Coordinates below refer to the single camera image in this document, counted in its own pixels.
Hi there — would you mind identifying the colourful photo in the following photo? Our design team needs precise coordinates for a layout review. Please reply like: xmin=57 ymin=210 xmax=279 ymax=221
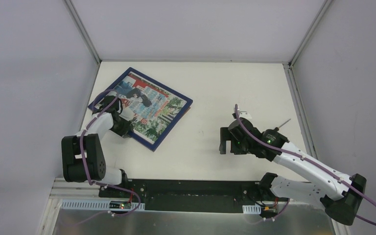
xmin=114 ymin=72 xmax=188 ymax=144

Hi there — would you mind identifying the right white cable duct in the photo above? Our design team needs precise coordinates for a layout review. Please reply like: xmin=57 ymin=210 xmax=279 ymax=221
xmin=242 ymin=204 xmax=261 ymax=214

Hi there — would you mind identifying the blue wooden picture frame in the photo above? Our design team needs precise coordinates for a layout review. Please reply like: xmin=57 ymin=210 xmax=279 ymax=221
xmin=88 ymin=67 xmax=193 ymax=151

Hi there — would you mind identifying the white cable duct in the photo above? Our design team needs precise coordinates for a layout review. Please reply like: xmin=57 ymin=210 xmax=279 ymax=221
xmin=242 ymin=204 xmax=261 ymax=214
xmin=61 ymin=199 xmax=145 ymax=212

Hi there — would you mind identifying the black yellow screwdriver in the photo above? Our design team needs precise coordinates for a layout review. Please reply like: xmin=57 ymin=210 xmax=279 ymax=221
xmin=274 ymin=118 xmax=291 ymax=131

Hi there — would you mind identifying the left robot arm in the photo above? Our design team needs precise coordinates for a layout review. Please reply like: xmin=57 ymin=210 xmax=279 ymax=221
xmin=61 ymin=95 xmax=133 ymax=198

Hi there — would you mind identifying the left white cable duct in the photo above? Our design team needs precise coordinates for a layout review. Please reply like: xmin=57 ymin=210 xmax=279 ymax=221
xmin=61 ymin=199 xmax=145 ymax=212

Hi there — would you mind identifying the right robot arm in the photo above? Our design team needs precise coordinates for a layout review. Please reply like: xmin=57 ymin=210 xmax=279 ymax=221
xmin=219 ymin=111 xmax=367 ymax=226

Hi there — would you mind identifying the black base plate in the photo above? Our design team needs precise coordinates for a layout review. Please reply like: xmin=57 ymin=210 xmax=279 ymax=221
xmin=97 ymin=179 xmax=289 ymax=214

